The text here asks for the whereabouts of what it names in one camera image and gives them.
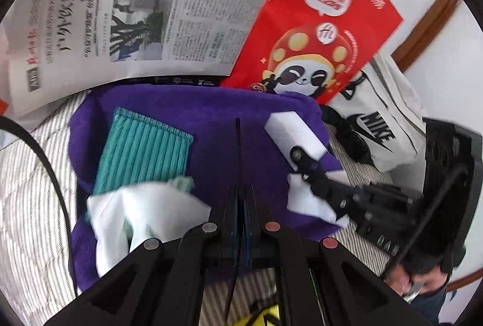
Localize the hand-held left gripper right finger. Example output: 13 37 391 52
240 186 431 326

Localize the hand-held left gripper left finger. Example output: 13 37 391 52
49 186 239 326

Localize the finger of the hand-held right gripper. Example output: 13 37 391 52
289 145 363 210
332 202 363 228

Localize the white cloth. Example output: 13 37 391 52
287 169 351 229

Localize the white sponge block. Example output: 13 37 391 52
263 112 328 164

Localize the white glove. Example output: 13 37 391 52
86 181 212 277

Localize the purple towel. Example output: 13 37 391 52
68 85 348 292

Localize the teal ribbed cloth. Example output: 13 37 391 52
92 106 194 195

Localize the person's right hand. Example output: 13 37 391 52
387 254 453 302

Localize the white waist bag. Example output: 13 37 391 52
321 54 429 174

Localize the yellow mesh bag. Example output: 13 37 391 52
234 305 280 326

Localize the blue denim clothing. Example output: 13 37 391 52
409 286 455 326

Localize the red paper bag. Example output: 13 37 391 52
221 0 404 106

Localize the black box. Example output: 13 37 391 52
128 75 221 87

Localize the striped bed sheet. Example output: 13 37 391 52
0 88 397 326

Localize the folded newspaper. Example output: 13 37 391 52
0 0 302 119

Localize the white plastic shopping bag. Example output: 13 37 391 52
0 96 23 151

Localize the wooden door frame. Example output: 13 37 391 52
390 0 463 72

